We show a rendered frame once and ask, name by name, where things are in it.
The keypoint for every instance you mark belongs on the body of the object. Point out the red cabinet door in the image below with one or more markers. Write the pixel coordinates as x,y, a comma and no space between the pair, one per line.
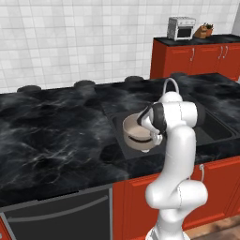
137,206
220,190

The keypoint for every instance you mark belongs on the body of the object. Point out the wooden knife block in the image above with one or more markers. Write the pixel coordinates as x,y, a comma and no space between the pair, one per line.
203,31

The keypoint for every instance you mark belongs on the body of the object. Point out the black dishwasher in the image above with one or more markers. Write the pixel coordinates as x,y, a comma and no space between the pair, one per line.
62,215

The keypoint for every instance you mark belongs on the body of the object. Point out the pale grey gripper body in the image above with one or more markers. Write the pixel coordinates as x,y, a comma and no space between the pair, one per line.
157,139

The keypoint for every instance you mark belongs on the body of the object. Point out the grey curved tap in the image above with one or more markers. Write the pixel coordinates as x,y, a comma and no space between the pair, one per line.
171,80

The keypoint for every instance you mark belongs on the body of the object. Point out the white toaster oven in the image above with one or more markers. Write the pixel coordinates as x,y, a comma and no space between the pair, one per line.
181,28

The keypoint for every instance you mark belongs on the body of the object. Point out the dark round stool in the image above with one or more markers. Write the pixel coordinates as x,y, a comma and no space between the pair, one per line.
133,78
28,88
84,83

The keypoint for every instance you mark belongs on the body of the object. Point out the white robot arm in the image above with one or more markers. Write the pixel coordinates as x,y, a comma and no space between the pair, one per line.
178,150

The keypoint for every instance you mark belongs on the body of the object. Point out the beige bowl with dark band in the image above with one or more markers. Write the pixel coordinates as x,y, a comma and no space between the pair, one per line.
133,129

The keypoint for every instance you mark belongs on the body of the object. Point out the red cabinet run black top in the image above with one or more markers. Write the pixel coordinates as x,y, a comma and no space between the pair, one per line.
193,59

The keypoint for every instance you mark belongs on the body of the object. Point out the black sink basin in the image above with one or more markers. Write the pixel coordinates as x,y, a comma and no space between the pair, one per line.
218,128

